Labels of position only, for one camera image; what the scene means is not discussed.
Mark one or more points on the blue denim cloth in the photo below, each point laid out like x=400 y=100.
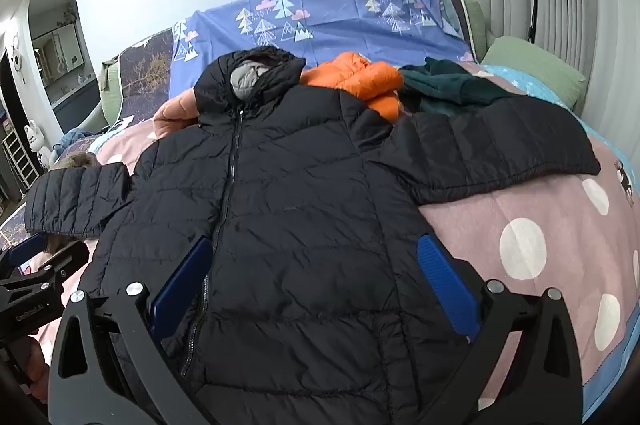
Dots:
x=75 y=139

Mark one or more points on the green sofa cushion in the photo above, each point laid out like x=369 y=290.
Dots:
x=111 y=90

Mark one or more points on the green pillow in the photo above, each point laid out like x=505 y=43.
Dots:
x=535 y=65

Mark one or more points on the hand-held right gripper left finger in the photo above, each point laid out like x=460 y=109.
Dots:
x=182 y=285

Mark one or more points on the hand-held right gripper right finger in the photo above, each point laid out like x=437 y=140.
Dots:
x=445 y=285

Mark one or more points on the pink polka-dot bedsheet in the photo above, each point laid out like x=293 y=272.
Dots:
x=480 y=220

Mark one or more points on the dark green garment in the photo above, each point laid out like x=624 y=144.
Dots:
x=445 y=90

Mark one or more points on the pink puffer jacket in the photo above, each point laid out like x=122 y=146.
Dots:
x=172 y=117

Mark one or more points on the blue tree-print quilt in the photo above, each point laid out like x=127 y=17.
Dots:
x=340 y=15

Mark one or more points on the orange puffer jacket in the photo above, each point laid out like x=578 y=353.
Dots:
x=360 y=80

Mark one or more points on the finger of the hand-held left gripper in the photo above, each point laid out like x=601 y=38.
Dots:
x=22 y=251

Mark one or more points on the brown fur-trimmed garment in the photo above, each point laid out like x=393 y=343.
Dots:
x=75 y=162

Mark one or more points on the metal shelf rack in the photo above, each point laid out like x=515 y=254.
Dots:
x=15 y=160

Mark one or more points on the brown tree-print cushion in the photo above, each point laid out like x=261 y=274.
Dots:
x=145 y=75

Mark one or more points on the black puffer jacket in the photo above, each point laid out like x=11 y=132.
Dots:
x=300 y=215

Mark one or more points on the light blue star blanket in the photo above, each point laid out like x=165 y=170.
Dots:
x=525 y=86

